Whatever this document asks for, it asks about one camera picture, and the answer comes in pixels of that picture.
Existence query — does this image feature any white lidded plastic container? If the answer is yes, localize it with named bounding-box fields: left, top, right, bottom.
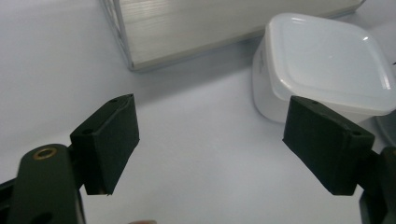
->
left=251, top=12, right=396, bottom=124

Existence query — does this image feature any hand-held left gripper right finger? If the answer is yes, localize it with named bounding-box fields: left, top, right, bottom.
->
left=282, top=95, right=375, bottom=196

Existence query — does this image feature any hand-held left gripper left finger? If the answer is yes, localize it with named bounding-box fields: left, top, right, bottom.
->
left=69, top=93, right=140, bottom=196

